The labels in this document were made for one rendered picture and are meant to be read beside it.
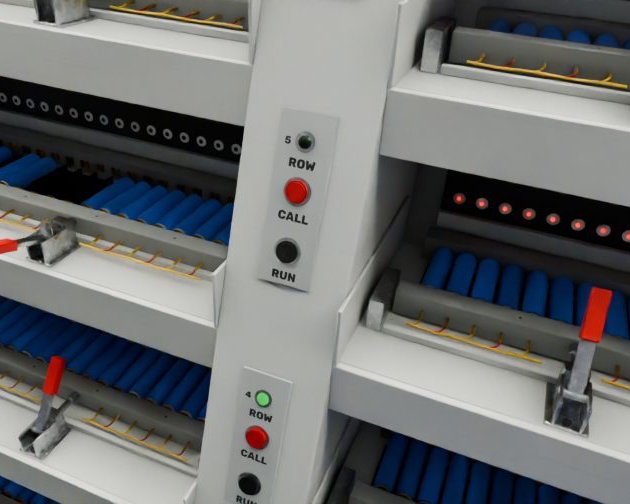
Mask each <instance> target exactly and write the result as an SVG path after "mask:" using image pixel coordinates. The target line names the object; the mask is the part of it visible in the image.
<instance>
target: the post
mask: <svg viewBox="0 0 630 504"><path fill-rule="evenodd" d="M401 1H403V0H262V1H261V8H260V16H259V23H258V31H257V38H256V46H255V53H254V60H253V68H252V75H251V83H250V90H249V98H248V105H247V113H246V120H245V128H244V135H243V143H242V150H241V157H240V165H239V172H238V180H237V187H236V195H235V202H234V210H233V217H232V225H231V232H230V240H229V247H228V254H227V262H226V269H225V277H224V284H223V292H222V299H221V307H220V314H219V322H218V329H217V337H216V344H215V351H214V359H213V366H212V374H211V381H210V389H209V396H208V404H207V411H206V419H205V426H204V434H203V441H202V448H201V456H200V463H199V471H198V478H197V486H196V493H195V501H194V504H232V503H230V502H228V501H225V500H224V495H225V488H226V481H227V475H228V468H229V461H230V455H231V448H232V441H233V435H234V428H235V422H236V415H237V408H238V402H239V395H240V388H241V382H242V375H243V368H244V366H246V367H249V368H252V369H255V370H258V371H261V372H263V373H266V374H269V375H272V376H275V377H278V378H281V379H284V380H287V381H290V382H292V389H291V394H290V400H289V405H288V411H287V417H286V422H285V428H284V434H283V439H282V445H281V450H280V456H279V462H278V467H277V473H276V478H275V484H274V490H273V495H272V501H271V504H311V503H312V501H313V499H314V496H315V494H316V492H317V490H318V487H319V485H320V483H321V481H322V479H323V476H324V474H325V472H326V470H327V468H328V465H329V463H330V461H331V459H332V456H333V454H334V452H335V450H336V448H337V445H338V443H339V441H340V439H341V437H342V434H343V432H344V430H345V428H346V425H347V423H348V421H349V419H350V417H351V416H349V415H346V414H343V413H340V412H337V411H334V410H331V409H329V408H328V406H329V396H330V386H331V376H332V366H333V355H334V345H335V335H336V325H337V315H338V311H339V309H340V307H341V306H342V304H343V302H344V301H345V299H346V297H347V295H348V294H349V292H350V290H351V289H352V287H353V285H354V284H355V282H356V280H357V279H358V277H359V275H360V274H361V272H362V270H363V269H364V267H365V265H366V264H367V262H368V260H369V258H370V257H371V255H372V253H373V252H374V250H375V248H376V247H377V245H378V243H379V242H380V240H381V238H382V237H383V235H384V233H385V232H386V230H387V228H388V227H389V225H390V223H391V221H392V220H393V218H394V216H395V215H396V213H397V211H398V210H399V208H400V206H401V205H402V203H403V201H404V200H405V198H406V196H407V195H408V196H410V199H409V205H408V211H407V217H406V223H407V218H408V214H409V209H410V205H411V200H412V196H413V191H414V187H415V182H416V178H417V173H418V168H419V164H420V163H417V162H412V161H407V160H403V159H398V158H393V157H388V156H383V155H380V154H379V150H380V142H381V134H382V126H383V118H384V110H385V102H386V94H387V89H388V87H387V86H388V78H389V70H390V62H391V54H392V46H393V38H394V30H395V23H396V15H397V7H398V3H400V2H401ZM283 106H285V107H290V108H295V109H300V110H305V111H310V112H316V113H321V114H326V115H331V116H336V117H340V119H339V125H338V130H337V136H336V141H335V147H334V153H333V158H332V164H331V169H330V175H329V181H328V186H327V192H326V198H325V203H324V209H323V214H322V220H321V226H320V231H319V237H318V243H317V248H316V254H315V259H314V265H313V271H312V276H311V282H310V287H309V291H308V292H307V291H304V290H300V289H297V288H293V287H290V286H286V285H283V284H279V283H276V282H272V281H269V280H265V279H262V278H258V277H257V275H258V269H259V262H260V256H261V249H262V242H263V236H264V229H265V222H266V216H267V209H268V202H269V196H270V189H271V182H272V176H273V169H274V163H275V156H276V149H277V143H278V136H279V129H280V123H281V116H282V109H283ZM406 223H405V228H406Z"/></svg>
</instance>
